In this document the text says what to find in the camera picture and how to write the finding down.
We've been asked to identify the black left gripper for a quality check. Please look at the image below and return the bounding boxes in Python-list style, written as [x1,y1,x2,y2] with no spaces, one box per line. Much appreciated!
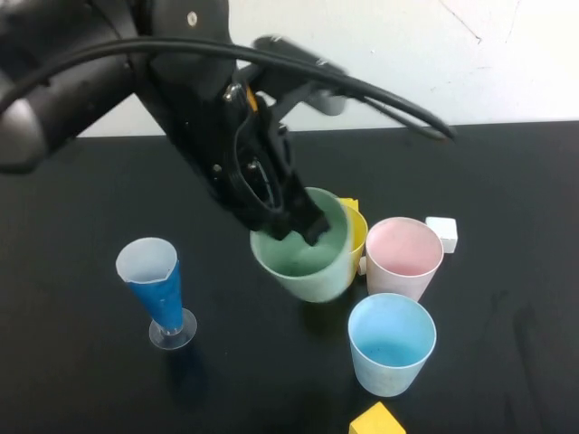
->
[148,57,332,249]

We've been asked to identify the green plastic cup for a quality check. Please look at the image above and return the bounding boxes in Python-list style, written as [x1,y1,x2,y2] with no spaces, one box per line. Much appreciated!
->
[249,186,355,304]

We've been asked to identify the yellow plastic cup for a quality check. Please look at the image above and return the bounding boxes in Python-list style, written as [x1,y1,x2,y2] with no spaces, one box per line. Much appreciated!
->
[341,201,369,290]

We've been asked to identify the pink plastic cup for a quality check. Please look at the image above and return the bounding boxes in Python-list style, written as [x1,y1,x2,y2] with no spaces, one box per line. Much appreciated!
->
[365,216,445,303]

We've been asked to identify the white foam cube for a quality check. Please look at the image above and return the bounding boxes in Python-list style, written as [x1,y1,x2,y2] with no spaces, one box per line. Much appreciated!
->
[424,215,459,254]

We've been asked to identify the blue-wrapped clear measuring glass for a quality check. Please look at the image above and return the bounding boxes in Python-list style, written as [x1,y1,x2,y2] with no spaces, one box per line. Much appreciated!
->
[115,237,199,352]

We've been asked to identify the blue plastic cup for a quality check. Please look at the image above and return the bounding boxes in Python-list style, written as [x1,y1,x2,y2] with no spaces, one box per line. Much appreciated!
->
[346,292,438,399]

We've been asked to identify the plain yellow foam cube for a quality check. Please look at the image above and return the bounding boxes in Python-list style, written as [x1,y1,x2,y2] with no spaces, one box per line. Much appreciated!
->
[348,401,407,434]

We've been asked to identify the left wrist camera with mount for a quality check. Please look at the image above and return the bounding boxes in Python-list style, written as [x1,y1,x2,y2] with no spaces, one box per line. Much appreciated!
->
[251,34,350,118]

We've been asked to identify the black cable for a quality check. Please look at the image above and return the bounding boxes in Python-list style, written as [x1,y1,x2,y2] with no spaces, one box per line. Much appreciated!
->
[0,44,449,144]
[0,36,458,139]

